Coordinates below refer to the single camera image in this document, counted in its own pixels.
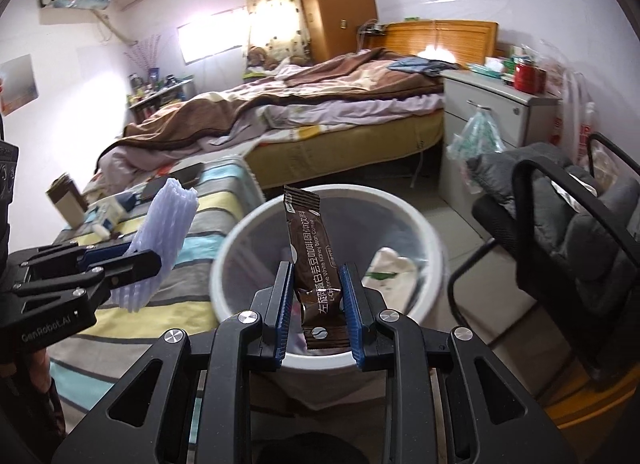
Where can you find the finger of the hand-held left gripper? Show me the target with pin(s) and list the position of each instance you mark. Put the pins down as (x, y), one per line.
(105, 253)
(135, 266)

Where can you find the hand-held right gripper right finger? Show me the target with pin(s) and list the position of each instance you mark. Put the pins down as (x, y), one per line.
(350, 314)

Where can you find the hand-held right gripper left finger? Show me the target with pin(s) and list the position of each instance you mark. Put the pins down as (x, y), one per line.
(285, 314)

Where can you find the dark brown coffee sachet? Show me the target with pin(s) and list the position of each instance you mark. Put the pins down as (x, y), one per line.
(310, 264)

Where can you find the beige paper cup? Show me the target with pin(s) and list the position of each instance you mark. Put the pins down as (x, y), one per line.
(395, 274)

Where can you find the lilac foam net sleeve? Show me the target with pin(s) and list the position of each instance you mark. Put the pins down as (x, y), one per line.
(170, 214)

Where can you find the white trash bin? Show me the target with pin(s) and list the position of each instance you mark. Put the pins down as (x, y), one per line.
(260, 254)

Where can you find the white squeeze tube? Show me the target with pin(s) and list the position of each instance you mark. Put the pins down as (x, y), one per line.
(107, 221)

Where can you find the beige mug with brown lid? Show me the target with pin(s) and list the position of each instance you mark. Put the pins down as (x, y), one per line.
(70, 209)

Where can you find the dark blue case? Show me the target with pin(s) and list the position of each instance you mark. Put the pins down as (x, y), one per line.
(152, 190)

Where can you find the black smartphone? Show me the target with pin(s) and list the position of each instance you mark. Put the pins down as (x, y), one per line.
(187, 172)

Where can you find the striped tablecloth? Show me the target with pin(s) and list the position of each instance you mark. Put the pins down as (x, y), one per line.
(220, 189)

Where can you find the brown blanket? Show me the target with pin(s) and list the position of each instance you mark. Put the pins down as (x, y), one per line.
(200, 118)

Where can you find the cluttered desk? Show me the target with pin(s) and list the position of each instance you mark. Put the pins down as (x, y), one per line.
(160, 98)

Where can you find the wooden bed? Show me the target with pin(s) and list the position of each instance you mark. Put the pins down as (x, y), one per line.
(350, 143)

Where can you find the black armchair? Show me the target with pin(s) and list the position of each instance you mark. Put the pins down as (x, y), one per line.
(525, 224)

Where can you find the dried branches in vase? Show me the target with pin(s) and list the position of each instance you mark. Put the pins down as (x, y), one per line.
(145, 53)

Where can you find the lilac quilt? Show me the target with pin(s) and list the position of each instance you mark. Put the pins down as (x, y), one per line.
(350, 108)

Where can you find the clear plastic bag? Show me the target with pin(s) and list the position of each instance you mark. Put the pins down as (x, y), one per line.
(477, 138)

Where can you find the grey clothes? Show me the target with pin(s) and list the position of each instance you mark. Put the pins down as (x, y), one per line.
(550, 194)

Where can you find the window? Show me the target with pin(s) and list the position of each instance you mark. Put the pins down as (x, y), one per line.
(210, 36)

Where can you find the brown teddy bear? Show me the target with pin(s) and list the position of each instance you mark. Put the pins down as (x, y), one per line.
(260, 58)

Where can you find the blue clothing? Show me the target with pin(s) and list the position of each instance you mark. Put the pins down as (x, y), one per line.
(415, 64)

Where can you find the white nightstand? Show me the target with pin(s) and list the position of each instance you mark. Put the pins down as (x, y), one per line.
(500, 103)

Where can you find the green tissue pack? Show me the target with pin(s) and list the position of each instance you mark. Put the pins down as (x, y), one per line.
(485, 69)

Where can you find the white and red plastic bag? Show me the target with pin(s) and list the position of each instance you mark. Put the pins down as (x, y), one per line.
(575, 123)

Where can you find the green boxes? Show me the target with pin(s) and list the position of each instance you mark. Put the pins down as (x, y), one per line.
(511, 66)

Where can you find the red can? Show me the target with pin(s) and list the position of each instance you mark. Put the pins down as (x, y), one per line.
(529, 78)

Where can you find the wall poster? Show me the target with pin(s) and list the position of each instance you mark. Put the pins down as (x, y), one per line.
(20, 83)

